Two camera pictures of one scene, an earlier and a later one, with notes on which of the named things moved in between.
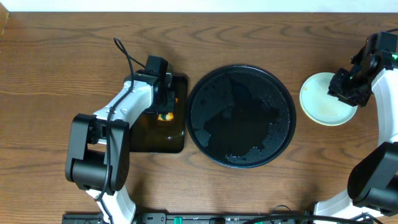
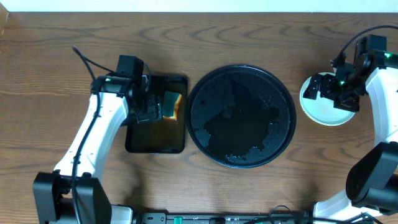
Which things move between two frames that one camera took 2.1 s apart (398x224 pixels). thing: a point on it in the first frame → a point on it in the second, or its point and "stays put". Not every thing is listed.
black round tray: (240, 116) stays put
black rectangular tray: (150, 135) stays put
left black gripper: (168, 104) → (154, 109)
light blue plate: (320, 107) stays put
